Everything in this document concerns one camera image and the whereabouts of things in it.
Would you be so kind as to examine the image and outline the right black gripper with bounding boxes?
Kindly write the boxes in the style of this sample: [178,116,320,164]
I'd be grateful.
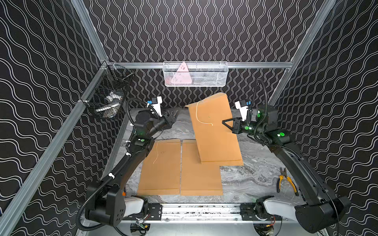
[222,116,265,138]

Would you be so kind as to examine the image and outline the bag white string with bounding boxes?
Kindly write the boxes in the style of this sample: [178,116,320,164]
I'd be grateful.
[153,141,164,164]
[195,100,214,127]

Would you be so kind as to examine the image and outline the brown file bag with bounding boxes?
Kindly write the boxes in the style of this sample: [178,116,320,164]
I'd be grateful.
[181,140,223,196]
[137,139,181,196]
[186,92,244,166]

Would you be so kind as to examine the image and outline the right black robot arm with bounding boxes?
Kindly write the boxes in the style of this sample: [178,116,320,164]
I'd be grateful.
[222,87,351,233]

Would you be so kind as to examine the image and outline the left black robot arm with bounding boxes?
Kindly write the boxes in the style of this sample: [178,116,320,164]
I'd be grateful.
[75,98,180,231]

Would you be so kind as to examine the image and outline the pink triangular board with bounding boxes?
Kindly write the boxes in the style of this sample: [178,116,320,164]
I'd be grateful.
[168,62,193,86]

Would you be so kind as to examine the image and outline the white object in black basket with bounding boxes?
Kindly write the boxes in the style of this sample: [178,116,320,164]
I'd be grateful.
[95,91,123,119]

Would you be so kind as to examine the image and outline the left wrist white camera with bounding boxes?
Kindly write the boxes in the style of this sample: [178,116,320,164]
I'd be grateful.
[147,96,162,117]

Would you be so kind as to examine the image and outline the white wire mesh basket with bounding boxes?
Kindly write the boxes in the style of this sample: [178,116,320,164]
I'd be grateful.
[162,61,229,87]

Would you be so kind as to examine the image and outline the black wire mesh basket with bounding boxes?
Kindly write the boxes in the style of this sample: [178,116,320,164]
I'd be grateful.
[85,65,135,120]

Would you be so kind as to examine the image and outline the yellow handled pliers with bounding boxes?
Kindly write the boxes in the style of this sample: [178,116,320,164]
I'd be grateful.
[276,167,299,197]

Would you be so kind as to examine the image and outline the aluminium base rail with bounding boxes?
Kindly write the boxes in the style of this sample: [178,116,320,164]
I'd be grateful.
[116,203,298,224]

